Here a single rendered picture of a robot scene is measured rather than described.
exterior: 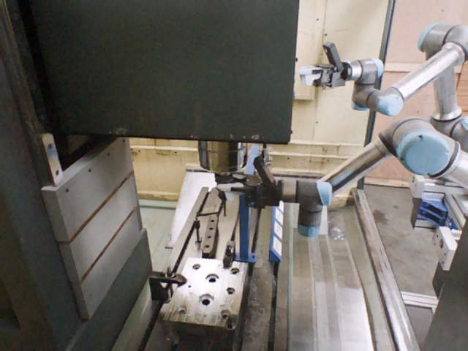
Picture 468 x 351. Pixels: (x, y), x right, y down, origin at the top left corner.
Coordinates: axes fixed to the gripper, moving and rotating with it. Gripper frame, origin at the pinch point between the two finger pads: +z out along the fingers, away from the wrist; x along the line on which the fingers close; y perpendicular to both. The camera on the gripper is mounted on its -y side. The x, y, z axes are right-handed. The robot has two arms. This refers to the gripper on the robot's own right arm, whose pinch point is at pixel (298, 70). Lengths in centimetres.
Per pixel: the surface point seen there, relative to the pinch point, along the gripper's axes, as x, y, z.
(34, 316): -19, 61, 96
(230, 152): -22.8, 16.4, 34.7
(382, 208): 109, 164, -172
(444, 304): -67, 51, -10
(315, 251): 5, 91, -20
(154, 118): -18, 5, 55
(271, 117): -33.4, 3.6, 27.3
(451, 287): -67, 45, -10
